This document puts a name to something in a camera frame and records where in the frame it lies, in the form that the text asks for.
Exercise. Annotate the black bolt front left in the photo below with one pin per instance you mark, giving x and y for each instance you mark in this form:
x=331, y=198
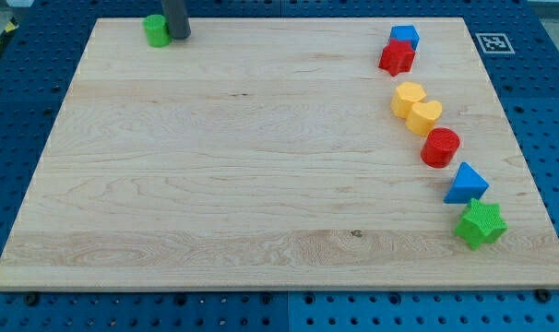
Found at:
x=31, y=299

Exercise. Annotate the yellow hexagon block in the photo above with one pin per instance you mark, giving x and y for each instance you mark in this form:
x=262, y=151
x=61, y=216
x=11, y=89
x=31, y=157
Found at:
x=405, y=95

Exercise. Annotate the yellow heart block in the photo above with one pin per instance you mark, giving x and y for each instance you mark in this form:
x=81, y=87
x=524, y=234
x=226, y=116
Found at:
x=423, y=117

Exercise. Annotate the black bolt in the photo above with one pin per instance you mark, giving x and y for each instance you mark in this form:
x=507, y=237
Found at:
x=542, y=295
x=31, y=299

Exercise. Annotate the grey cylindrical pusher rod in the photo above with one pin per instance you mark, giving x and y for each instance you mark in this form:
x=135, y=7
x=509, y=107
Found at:
x=177, y=18

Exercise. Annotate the white fiducial marker tag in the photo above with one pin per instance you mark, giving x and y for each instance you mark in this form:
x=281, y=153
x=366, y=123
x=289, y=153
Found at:
x=494, y=43

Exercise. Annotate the black bolt front right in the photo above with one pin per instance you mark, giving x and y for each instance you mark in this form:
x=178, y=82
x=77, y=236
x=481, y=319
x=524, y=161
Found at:
x=542, y=295

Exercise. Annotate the light wooden board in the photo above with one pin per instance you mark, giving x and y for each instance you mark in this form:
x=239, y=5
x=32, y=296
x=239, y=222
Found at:
x=262, y=155

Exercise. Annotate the red cylinder block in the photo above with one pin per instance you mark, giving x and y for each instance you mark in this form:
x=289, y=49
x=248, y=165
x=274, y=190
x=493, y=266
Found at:
x=440, y=147

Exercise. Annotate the blue triangle block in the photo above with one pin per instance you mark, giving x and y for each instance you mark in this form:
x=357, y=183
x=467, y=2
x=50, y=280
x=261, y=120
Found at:
x=467, y=184

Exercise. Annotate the red star block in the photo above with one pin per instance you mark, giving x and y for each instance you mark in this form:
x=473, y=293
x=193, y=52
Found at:
x=397, y=57

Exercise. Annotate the green star block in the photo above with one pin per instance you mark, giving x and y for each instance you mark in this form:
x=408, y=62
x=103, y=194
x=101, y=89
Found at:
x=480, y=223

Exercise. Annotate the blue pentagon block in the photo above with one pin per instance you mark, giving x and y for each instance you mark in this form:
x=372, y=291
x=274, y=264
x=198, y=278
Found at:
x=405, y=33

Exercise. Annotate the green cylinder block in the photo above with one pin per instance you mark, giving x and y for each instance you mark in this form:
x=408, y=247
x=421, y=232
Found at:
x=155, y=27

